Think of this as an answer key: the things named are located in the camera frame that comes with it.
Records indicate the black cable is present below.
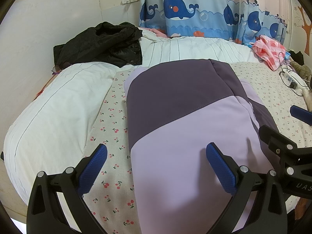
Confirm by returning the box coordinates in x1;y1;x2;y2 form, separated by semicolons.
277;51;308;98

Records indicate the whale print blue curtain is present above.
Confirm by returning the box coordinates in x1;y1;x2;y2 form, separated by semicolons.
139;0;291;44

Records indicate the pink checkered cloth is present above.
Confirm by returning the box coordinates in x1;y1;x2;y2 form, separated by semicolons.
252;35;286;71

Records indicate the black coat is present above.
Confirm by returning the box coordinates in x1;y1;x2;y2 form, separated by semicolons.
288;50;305;66

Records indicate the white power strip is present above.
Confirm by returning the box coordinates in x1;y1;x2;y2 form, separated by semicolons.
280;70;309;90

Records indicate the black garment on bed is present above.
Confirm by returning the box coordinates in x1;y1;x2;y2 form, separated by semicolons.
53;22;143;70

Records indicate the lilac and purple jacket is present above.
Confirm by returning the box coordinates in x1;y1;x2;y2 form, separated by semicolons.
124;60;279;233

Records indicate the beige plush coat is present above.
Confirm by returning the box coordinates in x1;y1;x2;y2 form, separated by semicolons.
290;60;311;112

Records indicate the wardrobe with tree decal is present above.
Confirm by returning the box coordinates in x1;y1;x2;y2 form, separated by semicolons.
291;0;311;64

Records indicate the white striped duvet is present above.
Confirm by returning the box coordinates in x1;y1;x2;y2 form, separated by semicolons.
4;30;257;202

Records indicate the right hand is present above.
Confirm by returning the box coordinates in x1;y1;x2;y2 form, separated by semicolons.
295;198;311;228

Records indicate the cherry print bed sheet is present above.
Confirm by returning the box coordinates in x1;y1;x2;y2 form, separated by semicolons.
84;60;311;233

